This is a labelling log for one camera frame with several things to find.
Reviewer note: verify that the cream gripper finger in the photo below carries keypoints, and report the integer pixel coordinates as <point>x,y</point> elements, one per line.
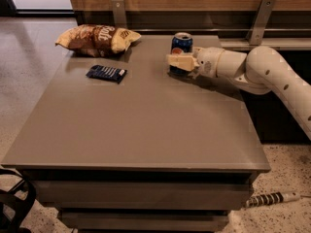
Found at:
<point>184,61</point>

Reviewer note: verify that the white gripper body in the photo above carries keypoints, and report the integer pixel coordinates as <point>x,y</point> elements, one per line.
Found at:
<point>209,61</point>

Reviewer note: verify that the blue pepsi can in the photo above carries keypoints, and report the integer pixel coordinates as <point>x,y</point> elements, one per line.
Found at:
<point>181,43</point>

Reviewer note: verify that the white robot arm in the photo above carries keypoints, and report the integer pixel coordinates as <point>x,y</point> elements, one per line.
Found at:
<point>261,70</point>

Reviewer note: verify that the dark blue snack packet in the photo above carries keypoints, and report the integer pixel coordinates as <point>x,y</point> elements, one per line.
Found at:
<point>106,73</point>

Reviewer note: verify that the brown chips bag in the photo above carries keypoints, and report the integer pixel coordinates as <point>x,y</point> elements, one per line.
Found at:
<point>97,40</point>

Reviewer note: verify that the grey drawer cabinet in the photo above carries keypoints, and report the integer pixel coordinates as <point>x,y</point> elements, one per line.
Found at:
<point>152,153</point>

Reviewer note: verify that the striped black white tube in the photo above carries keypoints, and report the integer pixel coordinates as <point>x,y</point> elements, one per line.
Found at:
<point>271,199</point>

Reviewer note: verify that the black chair base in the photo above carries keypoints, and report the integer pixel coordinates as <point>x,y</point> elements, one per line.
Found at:
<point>15,204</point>

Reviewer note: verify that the right metal wall bracket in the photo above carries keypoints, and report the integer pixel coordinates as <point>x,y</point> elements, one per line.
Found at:
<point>256,32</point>

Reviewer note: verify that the metal wall bracket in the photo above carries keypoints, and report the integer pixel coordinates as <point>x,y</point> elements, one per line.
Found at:
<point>256,32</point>
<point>119,13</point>

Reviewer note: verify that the left metal wall bracket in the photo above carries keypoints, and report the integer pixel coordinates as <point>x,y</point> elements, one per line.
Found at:
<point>119,13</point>

